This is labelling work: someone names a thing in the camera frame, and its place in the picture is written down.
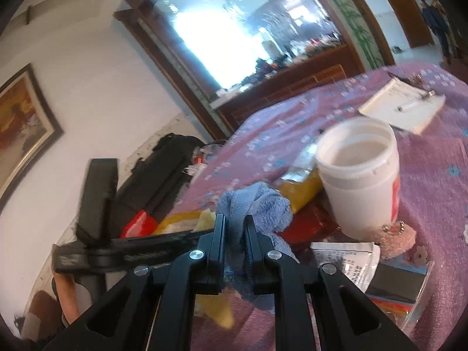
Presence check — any pale yellow towel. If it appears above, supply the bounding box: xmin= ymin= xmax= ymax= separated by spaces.
xmin=197 ymin=208 xmax=217 ymax=232

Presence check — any purple floral tablecloth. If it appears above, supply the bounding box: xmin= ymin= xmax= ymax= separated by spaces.
xmin=161 ymin=62 xmax=468 ymax=351

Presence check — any white notebook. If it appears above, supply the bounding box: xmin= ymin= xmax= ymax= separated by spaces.
xmin=357 ymin=77 xmax=447 ymax=134

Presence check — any dark flat box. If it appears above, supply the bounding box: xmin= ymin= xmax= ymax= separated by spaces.
xmin=366 ymin=261 xmax=428 ymax=304

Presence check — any yellow-rimmed fabric storage box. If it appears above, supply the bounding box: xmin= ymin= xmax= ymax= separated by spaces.
xmin=154 ymin=210 xmax=236 ymax=330

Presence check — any yellow snack packet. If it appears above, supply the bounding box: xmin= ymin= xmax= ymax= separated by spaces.
xmin=276 ymin=142 xmax=326 ymax=214

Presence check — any white plastic jar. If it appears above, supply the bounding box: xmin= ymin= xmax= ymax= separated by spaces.
xmin=315 ymin=117 xmax=401 ymax=240

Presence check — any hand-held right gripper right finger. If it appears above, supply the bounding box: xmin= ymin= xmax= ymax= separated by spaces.
xmin=244 ymin=215 xmax=419 ymax=351

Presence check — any blue towel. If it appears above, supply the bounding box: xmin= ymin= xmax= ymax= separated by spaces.
xmin=216 ymin=182 xmax=300 ymax=302

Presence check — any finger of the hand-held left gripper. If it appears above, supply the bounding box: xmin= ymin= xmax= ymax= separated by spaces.
xmin=122 ymin=228 xmax=216 ymax=264

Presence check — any white pen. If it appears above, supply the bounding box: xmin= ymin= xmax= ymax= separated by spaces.
xmin=397 ymin=90 xmax=437 ymax=114

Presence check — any red packet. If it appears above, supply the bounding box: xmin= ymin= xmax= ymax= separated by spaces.
xmin=276 ymin=201 xmax=340 ymax=245

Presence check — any long black bag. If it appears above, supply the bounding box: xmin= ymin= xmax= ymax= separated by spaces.
xmin=110 ymin=133 xmax=202 ymax=223

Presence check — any person's left forearm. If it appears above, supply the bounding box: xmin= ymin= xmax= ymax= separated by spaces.
xmin=51 ymin=274 xmax=81 ymax=328

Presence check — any wooden door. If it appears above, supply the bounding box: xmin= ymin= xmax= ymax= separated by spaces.
xmin=369 ymin=0 xmax=436 ymax=49

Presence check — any wood-framed mirror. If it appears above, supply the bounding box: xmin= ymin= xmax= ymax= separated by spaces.
xmin=113 ymin=0 xmax=397 ymax=143

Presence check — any wooden cabinet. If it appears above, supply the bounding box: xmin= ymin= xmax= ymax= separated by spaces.
xmin=216 ymin=42 xmax=361 ymax=136

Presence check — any framed painting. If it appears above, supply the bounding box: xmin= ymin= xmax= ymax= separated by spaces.
xmin=0 ymin=63 xmax=64 ymax=213

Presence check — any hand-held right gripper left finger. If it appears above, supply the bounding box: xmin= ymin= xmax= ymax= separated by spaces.
xmin=44 ymin=214 xmax=227 ymax=351

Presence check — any white printed packet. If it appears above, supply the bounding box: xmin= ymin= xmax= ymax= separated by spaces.
xmin=310 ymin=241 xmax=381 ymax=295

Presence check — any pink fluffy keychain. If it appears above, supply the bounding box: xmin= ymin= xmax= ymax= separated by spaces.
xmin=376 ymin=221 xmax=417 ymax=260

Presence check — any red plastic bin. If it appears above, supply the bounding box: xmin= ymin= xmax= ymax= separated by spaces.
xmin=120 ymin=209 xmax=159 ymax=238

